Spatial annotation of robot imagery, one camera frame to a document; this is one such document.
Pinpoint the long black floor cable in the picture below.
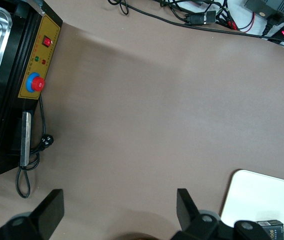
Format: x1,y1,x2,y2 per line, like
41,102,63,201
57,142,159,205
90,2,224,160
107,0,284,48

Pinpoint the black cable connector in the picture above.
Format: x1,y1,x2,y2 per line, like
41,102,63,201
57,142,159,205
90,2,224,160
185,10,217,26

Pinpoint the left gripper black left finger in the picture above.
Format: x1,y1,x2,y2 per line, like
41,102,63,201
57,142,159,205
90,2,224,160
0,189,65,240

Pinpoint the black power supply box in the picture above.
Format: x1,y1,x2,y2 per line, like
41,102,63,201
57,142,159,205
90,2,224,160
243,0,284,20

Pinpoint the black sealing machine yellow panel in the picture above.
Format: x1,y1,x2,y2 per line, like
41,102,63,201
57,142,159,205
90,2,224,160
0,0,64,180

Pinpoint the black power plug lead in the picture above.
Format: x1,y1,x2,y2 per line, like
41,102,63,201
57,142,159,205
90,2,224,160
261,14,284,36

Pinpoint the red wire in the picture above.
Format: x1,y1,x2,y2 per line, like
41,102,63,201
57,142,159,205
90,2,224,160
233,11,256,33

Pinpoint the small black gold-print box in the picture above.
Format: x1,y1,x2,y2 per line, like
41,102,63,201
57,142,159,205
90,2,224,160
255,219,284,240

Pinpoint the black cable bundle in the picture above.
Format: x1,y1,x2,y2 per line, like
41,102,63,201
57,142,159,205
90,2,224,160
154,0,235,28

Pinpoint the black machine power cable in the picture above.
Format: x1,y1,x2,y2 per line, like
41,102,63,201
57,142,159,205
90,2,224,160
15,96,55,199

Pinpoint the cream plastic tray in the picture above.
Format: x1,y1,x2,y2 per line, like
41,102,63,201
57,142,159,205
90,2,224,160
219,169,284,240

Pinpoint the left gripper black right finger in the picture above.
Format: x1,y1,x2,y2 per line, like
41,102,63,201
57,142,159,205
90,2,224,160
176,188,235,240

